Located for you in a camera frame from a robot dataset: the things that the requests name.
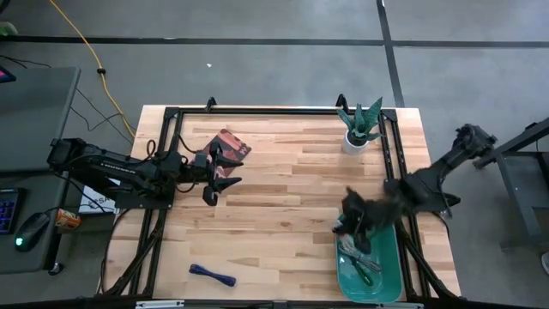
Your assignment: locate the teal plastic bin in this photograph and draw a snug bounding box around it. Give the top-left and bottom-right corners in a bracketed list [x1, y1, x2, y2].
[335, 214, 404, 304]

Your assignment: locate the black computer mouse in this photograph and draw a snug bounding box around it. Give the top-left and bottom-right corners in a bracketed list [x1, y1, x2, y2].
[14, 211, 51, 252]

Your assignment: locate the white plant pot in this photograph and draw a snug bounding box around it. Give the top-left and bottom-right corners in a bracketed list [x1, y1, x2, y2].
[341, 128, 371, 156]

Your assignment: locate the black aluminium table frame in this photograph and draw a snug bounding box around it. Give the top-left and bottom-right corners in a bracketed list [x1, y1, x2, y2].
[98, 94, 462, 301]

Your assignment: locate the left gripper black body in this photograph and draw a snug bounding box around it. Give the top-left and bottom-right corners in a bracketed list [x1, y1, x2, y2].
[186, 165, 215, 190]

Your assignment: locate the orange can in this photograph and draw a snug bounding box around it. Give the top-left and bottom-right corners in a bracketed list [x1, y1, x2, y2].
[54, 208, 82, 230]

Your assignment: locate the green snake plant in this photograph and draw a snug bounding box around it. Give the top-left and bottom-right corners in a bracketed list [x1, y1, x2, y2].
[335, 96, 386, 142]

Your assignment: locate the red brown booklet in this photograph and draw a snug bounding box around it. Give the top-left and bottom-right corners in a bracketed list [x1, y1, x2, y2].
[200, 128, 253, 179]

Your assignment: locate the backlit black keyboard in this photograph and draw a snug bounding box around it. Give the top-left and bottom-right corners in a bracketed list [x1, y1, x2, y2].
[0, 187, 22, 236]

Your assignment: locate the grey desk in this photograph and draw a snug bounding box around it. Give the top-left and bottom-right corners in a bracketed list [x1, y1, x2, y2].
[0, 66, 81, 276]

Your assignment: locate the black white braided cable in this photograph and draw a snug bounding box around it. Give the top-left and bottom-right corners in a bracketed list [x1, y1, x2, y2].
[341, 246, 383, 275]

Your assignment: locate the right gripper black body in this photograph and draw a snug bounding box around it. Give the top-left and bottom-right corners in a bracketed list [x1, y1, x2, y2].
[342, 186, 407, 235]

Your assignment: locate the white printed paper sheet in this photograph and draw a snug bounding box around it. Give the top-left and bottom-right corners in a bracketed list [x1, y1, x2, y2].
[77, 178, 121, 215]

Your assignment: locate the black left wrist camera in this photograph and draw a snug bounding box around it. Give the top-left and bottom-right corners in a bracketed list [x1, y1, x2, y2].
[193, 149, 210, 169]

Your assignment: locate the yellow power cord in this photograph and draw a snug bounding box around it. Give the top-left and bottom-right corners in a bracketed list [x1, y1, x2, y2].
[48, 0, 137, 139]

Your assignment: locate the dark metal stand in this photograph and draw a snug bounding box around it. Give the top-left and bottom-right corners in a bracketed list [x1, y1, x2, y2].
[474, 115, 549, 250]

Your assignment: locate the green USB-C cable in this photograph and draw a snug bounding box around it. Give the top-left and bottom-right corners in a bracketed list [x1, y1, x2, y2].
[349, 252, 375, 288]

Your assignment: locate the blue twisted rope toy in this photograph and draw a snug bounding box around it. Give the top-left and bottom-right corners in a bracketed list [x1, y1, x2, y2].
[188, 263, 238, 288]

